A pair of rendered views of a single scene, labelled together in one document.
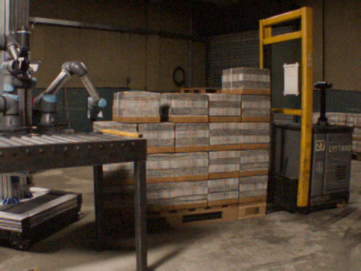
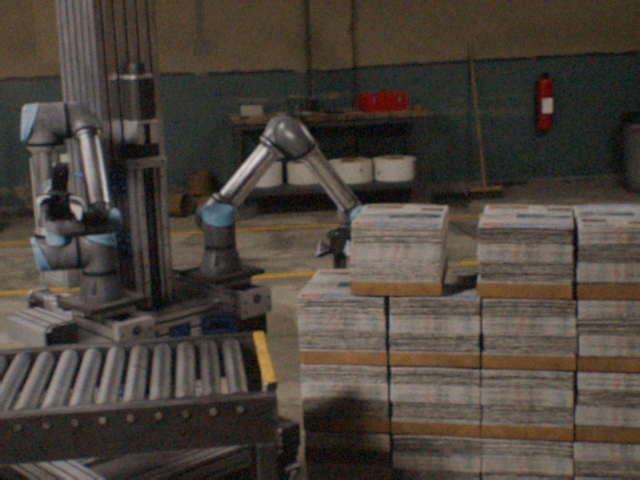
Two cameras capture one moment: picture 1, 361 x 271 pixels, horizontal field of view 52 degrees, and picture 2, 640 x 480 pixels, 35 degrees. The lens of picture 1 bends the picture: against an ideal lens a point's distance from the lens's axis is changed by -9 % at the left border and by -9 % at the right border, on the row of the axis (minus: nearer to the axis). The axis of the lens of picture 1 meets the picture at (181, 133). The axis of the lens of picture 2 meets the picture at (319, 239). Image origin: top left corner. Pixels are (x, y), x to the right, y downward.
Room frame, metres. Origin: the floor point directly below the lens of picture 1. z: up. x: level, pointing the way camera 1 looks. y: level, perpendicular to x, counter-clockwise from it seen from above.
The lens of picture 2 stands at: (0.26, -1.14, 1.66)
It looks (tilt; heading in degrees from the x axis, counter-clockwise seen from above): 12 degrees down; 33
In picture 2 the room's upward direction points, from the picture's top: 2 degrees counter-clockwise
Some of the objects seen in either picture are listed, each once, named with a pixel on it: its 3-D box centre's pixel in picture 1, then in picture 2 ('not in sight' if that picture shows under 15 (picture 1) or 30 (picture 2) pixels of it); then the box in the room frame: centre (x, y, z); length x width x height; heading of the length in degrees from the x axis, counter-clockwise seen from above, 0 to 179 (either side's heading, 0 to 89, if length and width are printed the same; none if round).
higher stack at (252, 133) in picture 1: (244, 142); not in sight; (3.48, -0.56, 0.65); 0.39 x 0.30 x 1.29; 21
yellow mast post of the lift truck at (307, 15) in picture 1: (305, 106); not in sight; (3.33, -1.08, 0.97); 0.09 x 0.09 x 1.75; 21
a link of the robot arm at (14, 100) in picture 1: (10, 104); (96, 248); (2.57, 1.20, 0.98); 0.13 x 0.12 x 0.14; 140
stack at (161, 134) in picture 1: (166, 172); (482, 403); (3.21, 0.12, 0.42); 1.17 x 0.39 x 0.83; 111
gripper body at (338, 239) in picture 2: (94, 113); (339, 241); (3.39, 0.76, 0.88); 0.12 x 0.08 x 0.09; 20
